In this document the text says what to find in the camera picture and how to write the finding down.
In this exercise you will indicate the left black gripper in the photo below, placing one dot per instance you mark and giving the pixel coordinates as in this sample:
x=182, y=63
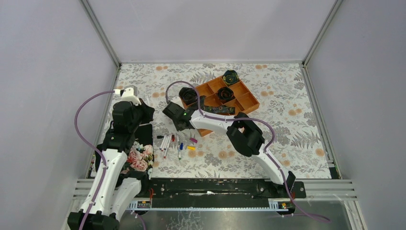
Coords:
x=147, y=112

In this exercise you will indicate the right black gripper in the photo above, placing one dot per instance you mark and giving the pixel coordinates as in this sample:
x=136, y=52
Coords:
x=171, y=109

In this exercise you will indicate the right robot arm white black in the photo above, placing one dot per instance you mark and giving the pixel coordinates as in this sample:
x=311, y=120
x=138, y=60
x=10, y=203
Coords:
x=245, y=136

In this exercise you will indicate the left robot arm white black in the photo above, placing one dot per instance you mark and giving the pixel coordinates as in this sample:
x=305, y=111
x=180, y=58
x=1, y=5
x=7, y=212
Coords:
x=111, y=193

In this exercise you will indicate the white pen on table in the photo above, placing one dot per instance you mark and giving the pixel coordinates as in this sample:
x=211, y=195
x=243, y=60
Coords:
x=162, y=143

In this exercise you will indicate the rolled dark tie left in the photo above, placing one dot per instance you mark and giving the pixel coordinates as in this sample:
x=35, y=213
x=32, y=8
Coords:
x=188, y=95

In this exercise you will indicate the rolled dark tie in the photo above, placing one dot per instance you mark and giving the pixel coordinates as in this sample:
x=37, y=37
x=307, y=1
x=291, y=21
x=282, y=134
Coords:
x=188, y=95
x=230, y=77
x=225, y=94

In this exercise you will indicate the unrolled dark patterned tie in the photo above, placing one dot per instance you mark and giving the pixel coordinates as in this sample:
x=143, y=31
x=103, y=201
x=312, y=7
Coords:
x=212, y=104

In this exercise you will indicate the orange compartment tray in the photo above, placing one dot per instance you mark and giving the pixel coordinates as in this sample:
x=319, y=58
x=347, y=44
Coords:
x=244, y=100

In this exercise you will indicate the black floral cloth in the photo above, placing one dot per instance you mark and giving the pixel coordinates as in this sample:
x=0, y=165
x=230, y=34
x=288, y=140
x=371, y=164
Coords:
x=138, y=146

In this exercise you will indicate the rolled dark tie centre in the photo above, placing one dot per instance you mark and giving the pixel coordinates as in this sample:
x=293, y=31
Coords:
x=225, y=94

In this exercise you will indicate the rolled dark tie top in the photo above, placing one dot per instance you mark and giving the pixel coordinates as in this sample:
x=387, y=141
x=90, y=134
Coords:
x=230, y=77

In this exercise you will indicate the floral table cloth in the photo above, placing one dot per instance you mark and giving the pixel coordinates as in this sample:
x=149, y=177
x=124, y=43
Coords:
x=284, y=105

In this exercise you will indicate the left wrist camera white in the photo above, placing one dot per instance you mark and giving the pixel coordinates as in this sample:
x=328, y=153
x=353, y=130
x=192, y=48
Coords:
x=128, y=95

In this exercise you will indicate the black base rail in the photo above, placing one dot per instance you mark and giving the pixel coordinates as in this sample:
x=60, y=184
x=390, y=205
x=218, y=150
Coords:
x=217, y=193

